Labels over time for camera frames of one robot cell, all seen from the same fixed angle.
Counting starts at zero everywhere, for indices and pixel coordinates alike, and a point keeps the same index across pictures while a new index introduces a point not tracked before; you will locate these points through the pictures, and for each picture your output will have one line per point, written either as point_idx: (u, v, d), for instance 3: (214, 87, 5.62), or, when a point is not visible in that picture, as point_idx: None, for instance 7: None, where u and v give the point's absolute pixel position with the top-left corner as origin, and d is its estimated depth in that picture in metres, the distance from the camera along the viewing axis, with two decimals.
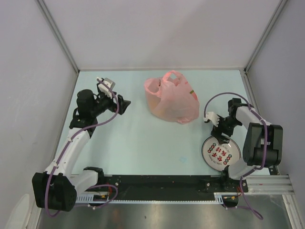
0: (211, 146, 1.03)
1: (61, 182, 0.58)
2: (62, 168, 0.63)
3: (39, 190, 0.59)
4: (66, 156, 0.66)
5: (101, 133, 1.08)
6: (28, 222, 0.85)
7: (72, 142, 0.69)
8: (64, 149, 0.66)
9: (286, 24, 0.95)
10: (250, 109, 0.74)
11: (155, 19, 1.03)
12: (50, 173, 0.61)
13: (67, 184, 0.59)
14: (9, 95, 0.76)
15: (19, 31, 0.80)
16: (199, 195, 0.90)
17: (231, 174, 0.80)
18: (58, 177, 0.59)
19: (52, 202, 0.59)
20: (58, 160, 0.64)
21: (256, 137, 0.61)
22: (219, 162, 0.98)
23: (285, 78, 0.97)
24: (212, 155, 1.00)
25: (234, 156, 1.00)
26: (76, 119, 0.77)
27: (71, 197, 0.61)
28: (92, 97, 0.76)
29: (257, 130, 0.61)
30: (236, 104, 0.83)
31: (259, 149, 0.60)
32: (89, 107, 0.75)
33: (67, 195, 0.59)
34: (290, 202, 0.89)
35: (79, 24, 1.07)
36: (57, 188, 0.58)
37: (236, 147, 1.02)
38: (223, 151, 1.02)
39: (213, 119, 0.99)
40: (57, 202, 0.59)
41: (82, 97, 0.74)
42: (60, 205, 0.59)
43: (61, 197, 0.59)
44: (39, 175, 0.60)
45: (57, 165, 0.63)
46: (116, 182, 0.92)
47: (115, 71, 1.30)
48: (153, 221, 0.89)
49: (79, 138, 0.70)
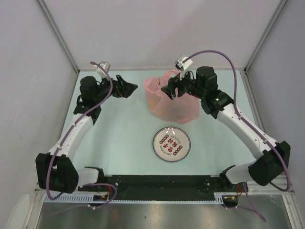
0: (164, 138, 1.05)
1: (63, 161, 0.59)
2: (65, 150, 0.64)
3: (41, 170, 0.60)
4: (69, 140, 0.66)
5: (101, 132, 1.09)
6: (28, 222, 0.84)
7: (76, 127, 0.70)
8: (67, 132, 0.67)
9: (286, 24, 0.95)
10: (239, 117, 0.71)
11: (155, 18, 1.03)
12: (53, 154, 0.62)
13: (70, 166, 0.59)
14: (9, 95, 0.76)
15: (19, 31, 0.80)
16: (199, 195, 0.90)
17: (233, 181, 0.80)
18: (61, 159, 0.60)
19: (54, 183, 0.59)
20: (61, 142, 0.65)
21: (272, 163, 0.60)
22: (169, 153, 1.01)
23: (285, 77, 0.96)
24: (163, 146, 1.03)
25: (184, 146, 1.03)
26: (81, 106, 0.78)
27: (73, 180, 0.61)
28: (94, 84, 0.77)
29: (271, 158, 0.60)
30: (215, 102, 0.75)
31: (275, 169, 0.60)
32: (92, 93, 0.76)
33: (69, 178, 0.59)
34: (290, 202, 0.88)
35: (78, 24, 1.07)
36: (60, 168, 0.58)
37: (186, 139, 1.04)
38: (174, 143, 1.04)
39: (185, 71, 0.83)
40: (59, 183, 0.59)
41: (85, 85, 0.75)
42: (62, 187, 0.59)
43: (63, 178, 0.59)
44: (43, 156, 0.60)
45: (61, 146, 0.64)
46: (116, 182, 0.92)
47: (115, 71, 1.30)
48: (153, 221, 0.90)
49: (82, 123, 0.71)
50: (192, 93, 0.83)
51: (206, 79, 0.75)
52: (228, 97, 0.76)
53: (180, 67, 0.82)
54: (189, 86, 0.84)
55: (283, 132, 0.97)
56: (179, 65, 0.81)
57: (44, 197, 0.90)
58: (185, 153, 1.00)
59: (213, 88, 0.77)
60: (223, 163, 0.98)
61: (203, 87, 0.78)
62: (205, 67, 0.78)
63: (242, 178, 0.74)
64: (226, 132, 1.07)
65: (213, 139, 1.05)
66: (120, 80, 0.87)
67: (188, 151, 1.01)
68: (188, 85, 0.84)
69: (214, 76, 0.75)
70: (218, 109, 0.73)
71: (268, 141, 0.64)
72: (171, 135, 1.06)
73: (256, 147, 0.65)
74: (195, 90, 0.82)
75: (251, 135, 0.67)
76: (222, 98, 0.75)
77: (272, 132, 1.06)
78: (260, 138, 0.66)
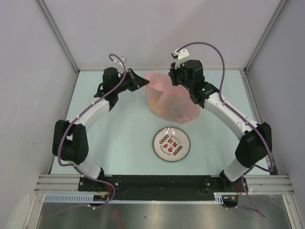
0: (164, 138, 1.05)
1: (79, 130, 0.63)
2: (82, 120, 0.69)
3: (57, 135, 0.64)
4: (88, 114, 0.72)
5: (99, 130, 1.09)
6: (28, 222, 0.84)
7: (94, 107, 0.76)
8: (86, 109, 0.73)
9: (286, 23, 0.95)
10: (223, 102, 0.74)
11: (156, 18, 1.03)
12: (71, 121, 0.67)
13: (84, 135, 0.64)
14: (9, 95, 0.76)
15: (19, 31, 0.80)
16: (199, 195, 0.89)
17: (231, 177, 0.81)
18: (77, 126, 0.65)
19: (65, 150, 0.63)
20: (80, 114, 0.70)
21: (254, 144, 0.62)
22: (169, 153, 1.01)
23: (285, 77, 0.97)
24: (163, 146, 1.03)
25: (184, 147, 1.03)
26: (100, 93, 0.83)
27: (84, 150, 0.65)
28: (116, 74, 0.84)
29: (252, 139, 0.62)
30: (201, 92, 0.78)
31: (258, 150, 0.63)
32: (113, 82, 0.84)
33: (81, 146, 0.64)
34: (290, 202, 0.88)
35: (78, 24, 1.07)
36: (75, 135, 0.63)
37: (187, 139, 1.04)
38: (174, 143, 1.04)
39: (179, 61, 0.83)
40: (71, 150, 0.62)
41: (108, 73, 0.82)
42: (73, 154, 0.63)
43: (75, 145, 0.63)
44: (61, 122, 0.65)
45: (79, 117, 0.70)
46: (116, 182, 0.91)
47: None
48: (153, 221, 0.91)
49: (100, 105, 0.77)
50: (183, 82, 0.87)
51: (193, 70, 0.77)
52: (214, 87, 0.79)
53: (175, 57, 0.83)
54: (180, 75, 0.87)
55: (283, 132, 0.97)
56: (174, 55, 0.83)
57: (44, 197, 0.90)
58: (185, 153, 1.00)
59: (199, 79, 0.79)
60: (223, 163, 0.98)
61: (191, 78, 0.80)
62: (193, 60, 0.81)
63: (236, 170, 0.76)
64: (226, 132, 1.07)
65: (214, 140, 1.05)
66: (131, 72, 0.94)
67: (187, 151, 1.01)
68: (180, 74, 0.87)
69: (199, 67, 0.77)
70: (204, 98, 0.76)
71: (249, 122, 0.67)
72: (171, 135, 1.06)
73: (238, 129, 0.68)
74: (184, 80, 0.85)
75: (233, 118, 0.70)
76: (208, 89, 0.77)
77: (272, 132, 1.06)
78: (242, 121, 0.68)
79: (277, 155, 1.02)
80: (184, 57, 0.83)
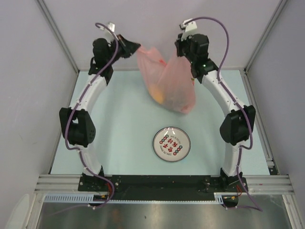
0: (164, 138, 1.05)
1: (83, 115, 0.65)
2: (84, 106, 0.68)
3: (63, 122, 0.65)
4: (87, 97, 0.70)
5: (99, 123, 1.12)
6: (28, 222, 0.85)
7: (91, 87, 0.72)
8: (85, 90, 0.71)
9: (286, 23, 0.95)
10: (219, 80, 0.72)
11: (155, 18, 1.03)
12: (73, 108, 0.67)
13: (88, 119, 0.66)
14: (9, 95, 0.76)
15: (19, 32, 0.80)
16: (200, 195, 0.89)
17: (228, 172, 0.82)
18: (79, 112, 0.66)
19: (75, 133, 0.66)
20: (80, 98, 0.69)
21: (237, 123, 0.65)
22: (169, 153, 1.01)
23: (285, 77, 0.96)
24: (163, 146, 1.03)
25: (184, 147, 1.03)
26: (94, 67, 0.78)
27: (90, 130, 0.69)
28: (105, 46, 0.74)
29: (237, 117, 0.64)
30: (201, 69, 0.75)
31: (238, 131, 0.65)
32: (105, 55, 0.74)
33: (88, 129, 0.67)
34: (290, 202, 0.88)
35: (78, 24, 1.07)
36: (80, 120, 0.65)
37: (187, 138, 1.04)
38: (174, 142, 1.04)
39: (187, 33, 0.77)
40: (80, 133, 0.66)
41: (98, 46, 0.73)
42: (83, 136, 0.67)
43: (83, 129, 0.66)
44: (64, 109, 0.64)
45: (80, 102, 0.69)
46: (116, 182, 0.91)
47: (116, 71, 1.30)
48: (153, 221, 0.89)
49: (97, 83, 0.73)
50: (187, 55, 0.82)
51: (198, 46, 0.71)
52: (216, 65, 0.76)
53: (183, 29, 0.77)
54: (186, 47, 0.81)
55: (283, 132, 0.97)
56: (181, 27, 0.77)
57: (44, 197, 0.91)
58: (185, 153, 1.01)
59: (203, 55, 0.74)
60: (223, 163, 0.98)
61: (196, 52, 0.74)
62: (201, 34, 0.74)
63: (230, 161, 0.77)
64: None
65: (214, 140, 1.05)
66: (122, 39, 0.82)
67: (187, 151, 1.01)
68: (186, 46, 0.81)
69: (205, 44, 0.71)
70: (203, 74, 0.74)
71: (238, 104, 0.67)
72: (171, 135, 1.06)
73: (227, 108, 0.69)
74: (188, 54, 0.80)
75: (225, 96, 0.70)
76: (210, 67, 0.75)
77: (272, 132, 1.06)
78: (231, 100, 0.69)
79: (277, 155, 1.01)
80: (191, 30, 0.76)
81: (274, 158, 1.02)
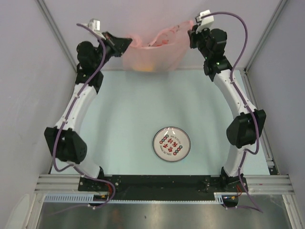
0: (164, 138, 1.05)
1: (71, 135, 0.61)
2: (71, 123, 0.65)
3: (51, 143, 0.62)
4: (75, 111, 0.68)
5: (94, 129, 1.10)
6: (28, 222, 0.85)
7: (79, 98, 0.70)
8: (72, 104, 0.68)
9: (286, 23, 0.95)
10: (231, 81, 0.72)
11: (156, 18, 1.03)
12: (59, 128, 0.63)
13: (77, 138, 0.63)
14: (10, 95, 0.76)
15: (19, 32, 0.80)
16: (199, 195, 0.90)
17: (228, 171, 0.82)
18: (67, 131, 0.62)
19: (63, 153, 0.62)
20: (66, 115, 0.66)
21: (245, 127, 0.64)
22: (169, 153, 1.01)
23: (285, 77, 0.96)
24: (163, 146, 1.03)
25: (184, 147, 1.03)
26: (82, 73, 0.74)
27: (81, 149, 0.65)
28: (91, 51, 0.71)
29: (244, 121, 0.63)
30: (215, 67, 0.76)
31: (247, 135, 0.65)
32: (91, 60, 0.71)
33: (78, 149, 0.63)
34: (290, 202, 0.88)
35: (78, 24, 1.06)
36: (68, 140, 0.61)
37: (187, 139, 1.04)
38: (174, 143, 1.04)
39: (201, 27, 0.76)
40: (69, 153, 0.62)
41: (82, 54, 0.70)
42: (72, 157, 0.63)
43: (72, 149, 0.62)
44: (49, 130, 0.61)
45: (66, 120, 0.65)
46: (116, 182, 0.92)
47: (116, 71, 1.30)
48: (153, 221, 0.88)
49: (86, 94, 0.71)
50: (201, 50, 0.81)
51: (215, 42, 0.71)
52: (229, 63, 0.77)
53: (198, 23, 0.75)
54: (201, 41, 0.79)
55: (283, 132, 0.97)
56: (197, 20, 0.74)
57: (44, 197, 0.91)
58: (185, 154, 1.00)
59: (218, 52, 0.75)
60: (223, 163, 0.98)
61: (211, 48, 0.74)
62: (219, 30, 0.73)
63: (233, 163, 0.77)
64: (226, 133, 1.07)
65: (214, 140, 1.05)
66: (109, 38, 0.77)
67: (187, 151, 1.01)
68: (200, 40, 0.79)
69: (223, 41, 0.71)
70: (216, 72, 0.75)
71: (249, 106, 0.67)
72: (171, 135, 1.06)
73: (237, 109, 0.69)
74: (203, 48, 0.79)
75: (235, 98, 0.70)
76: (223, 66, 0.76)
77: (272, 132, 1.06)
78: (242, 102, 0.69)
79: (277, 155, 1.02)
80: (208, 23, 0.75)
81: (274, 158, 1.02)
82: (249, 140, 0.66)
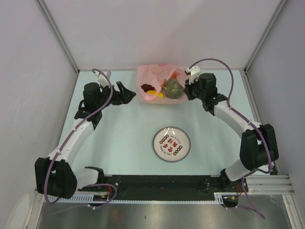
0: (164, 138, 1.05)
1: (63, 167, 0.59)
2: (64, 155, 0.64)
3: (40, 175, 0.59)
4: (69, 144, 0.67)
5: (93, 143, 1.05)
6: (28, 222, 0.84)
7: (76, 132, 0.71)
8: (67, 137, 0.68)
9: (285, 23, 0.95)
10: (229, 107, 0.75)
11: (155, 18, 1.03)
12: (52, 159, 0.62)
13: (69, 172, 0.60)
14: (10, 95, 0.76)
15: (18, 32, 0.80)
16: (199, 196, 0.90)
17: (231, 177, 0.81)
18: (60, 163, 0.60)
19: (52, 188, 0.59)
20: (61, 147, 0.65)
21: (255, 144, 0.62)
22: (169, 153, 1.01)
23: (285, 77, 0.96)
24: (163, 146, 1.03)
25: (184, 147, 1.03)
26: (82, 110, 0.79)
27: (73, 181, 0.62)
28: (97, 90, 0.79)
29: (254, 137, 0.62)
30: (212, 101, 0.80)
31: (260, 153, 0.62)
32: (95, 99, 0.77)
33: (68, 183, 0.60)
34: (290, 202, 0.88)
35: (78, 24, 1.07)
36: (59, 173, 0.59)
37: (187, 139, 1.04)
38: (174, 143, 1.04)
39: (192, 77, 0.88)
40: (57, 188, 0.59)
41: (88, 89, 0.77)
42: (60, 192, 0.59)
43: (61, 184, 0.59)
44: (41, 161, 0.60)
45: (60, 151, 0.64)
46: (116, 182, 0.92)
47: (115, 71, 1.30)
48: (153, 221, 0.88)
49: (83, 128, 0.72)
50: (197, 95, 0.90)
51: (206, 81, 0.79)
52: (225, 96, 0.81)
53: (188, 73, 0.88)
54: (195, 89, 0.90)
55: (283, 132, 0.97)
56: (187, 71, 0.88)
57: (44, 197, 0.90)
58: (185, 154, 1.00)
59: (212, 89, 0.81)
60: (224, 164, 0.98)
61: (204, 88, 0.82)
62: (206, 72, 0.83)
63: (238, 173, 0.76)
64: (227, 133, 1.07)
65: (215, 140, 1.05)
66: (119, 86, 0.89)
67: (187, 151, 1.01)
68: (194, 88, 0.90)
69: (212, 79, 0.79)
70: (214, 105, 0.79)
71: (252, 123, 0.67)
72: (171, 135, 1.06)
73: (241, 129, 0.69)
74: (199, 93, 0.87)
75: (238, 119, 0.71)
76: (220, 98, 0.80)
77: None
78: (245, 121, 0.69)
79: None
80: (196, 72, 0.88)
81: None
82: (264, 159, 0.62)
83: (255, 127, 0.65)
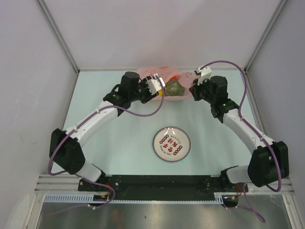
0: (164, 138, 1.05)
1: (73, 145, 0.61)
2: (79, 134, 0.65)
3: (54, 143, 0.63)
4: (87, 125, 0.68)
5: (93, 143, 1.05)
6: (28, 222, 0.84)
7: (98, 114, 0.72)
8: (88, 118, 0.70)
9: (286, 23, 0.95)
10: (241, 118, 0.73)
11: (155, 18, 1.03)
12: (68, 133, 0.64)
13: (77, 150, 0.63)
14: (9, 95, 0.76)
15: (18, 31, 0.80)
16: (200, 196, 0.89)
17: (231, 180, 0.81)
18: (72, 141, 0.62)
19: (59, 159, 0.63)
20: (79, 125, 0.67)
21: (267, 163, 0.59)
22: (169, 153, 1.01)
23: (286, 77, 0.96)
24: (163, 146, 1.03)
25: (184, 147, 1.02)
26: (113, 94, 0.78)
27: (77, 162, 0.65)
28: (136, 80, 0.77)
29: (266, 155, 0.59)
30: (221, 108, 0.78)
31: (270, 171, 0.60)
32: (130, 88, 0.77)
33: (75, 160, 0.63)
34: (290, 202, 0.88)
35: (78, 24, 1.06)
36: (67, 150, 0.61)
37: (187, 139, 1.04)
38: (174, 142, 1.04)
39: (202, 78, 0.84)
40: (65, 161, 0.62)
41: (128, 76, 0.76)
42: (66, 165, 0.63)
43: (68, 160, 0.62)
44: (58, 132, 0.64)
45: (76, 130, 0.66)
46: (116, 182, 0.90)
47: (115, 71, 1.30)
48: (153, 221, 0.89)
49: (106, 113, 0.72)
50: (205, 98, 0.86)
51: (217, 86, 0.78)
52: (236, 104, 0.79)
53: (198, 73, 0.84)
54: (203, 91, 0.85)
55: (283, 132, 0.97)
56: (197, 72, 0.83)
57: (44, 197, 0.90)
58: (185, 154, 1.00)
59: (222, 95, 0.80)
60: (225, 164, 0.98)
61: (214, 92, 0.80)
62: (218, 77, 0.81)
63: (240, 178, 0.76)
64: (227, 132, 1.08)
65: (215, 140, 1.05)
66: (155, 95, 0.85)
67: (186, 152, 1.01)
68: (203, 90, 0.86)
69: (224, 84, 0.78)
70: (224, 112, 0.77)
71: (265, 139, 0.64)
72: (171, 135, 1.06)
73: (252, 144, 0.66)
74: (208, 96, 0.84)
75: (249, 132, 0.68)
76: (230, 106, 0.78)
77: (272, 131, 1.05)
78: (257, 136, 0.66)
79: None
80: (207, 74, 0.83)
81: None
82: (274, 176, 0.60)
83: (267, 144, 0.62)
